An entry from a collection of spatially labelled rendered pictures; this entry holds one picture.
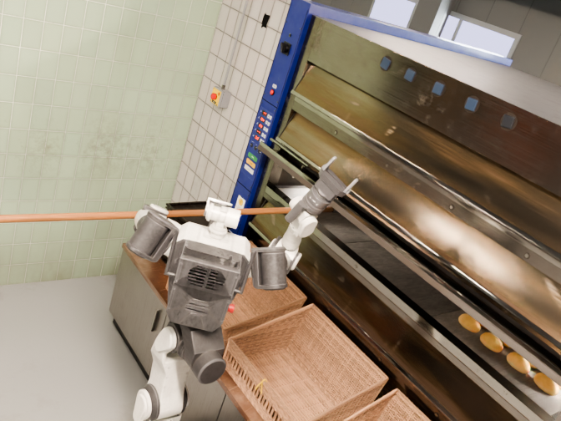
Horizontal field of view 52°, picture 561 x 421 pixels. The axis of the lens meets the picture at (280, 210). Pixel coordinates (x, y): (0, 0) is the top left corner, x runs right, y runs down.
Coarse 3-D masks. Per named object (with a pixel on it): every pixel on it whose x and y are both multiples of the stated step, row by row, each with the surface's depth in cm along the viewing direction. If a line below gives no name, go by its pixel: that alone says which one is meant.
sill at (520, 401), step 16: (272, 192) 316; (320, 224) 295; (336, 240) 284; (352, 256) 273; (368, 272) 264; (384, 288) 257; (400, 304) 250; (416, 304) 250; (416, 320) 244; (432, 320) 242; (432, 336) 237; (448, 336) 234; (464, 352) 227; (480, 368) 221; (496, 384) 216; (512, 384) 217; (512, 400) 211; (528, 400) 211; (528, 416) 207; (544, 416) 205
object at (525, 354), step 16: (336, 208) 258; (352, 208) 267; (400, 240) 254; (400, 256) 231; (416, 256) 239; (416, 272) 225; (464, 288) 229; (464, 304) 209; (480, 304) 219; (480, 320) 204; (496, 336) 200; (528, 336) 210; (544, 352) 201; (544, 368) 187; (560, 384) 183
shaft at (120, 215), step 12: (0, 216) 209; (12, 216) 211; (24, 216) 214; (36, 216) 217; (48, 216) 219; (60, 216) 222; (72, 216) 225; (84, 216) 228; (96, 216) 231; (108, 216) 234; (120, 216) 237; (132, 216) 241; (168, 216) 251; (180, 216) 256
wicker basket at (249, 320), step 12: (252, 288) 318; (288, 288) 301; (240, 300) 320; (252, 300) 317; (264, 300) 310; (276, 300) 304; (288, 300) 299; (300, 300) 290; (228, 312) 305; (240, 312) 309; (252, 312) 312; (264, 312) 309; (276, 312) 284; (288, 312) 290; (228, 324) 296; (240, 324) 272; (252, 324) 278; (228, 336) 271
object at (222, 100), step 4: (216, 88) 344; (220, 88) 346; (212, 92) 347; (216, 92) 343; (220, 92) 340; (224, 92) 340; (228, 92) 342; (216, 96) 343; (220, 96) 341; (224, 96) 342; (228, 96) 343; (212, 100) 347; (216, 100) 343; (220, 100) 342; (224, 100) 343; (228, 100) 345; (216, 104) 343; (220, 104) 343; (224, 104) 345
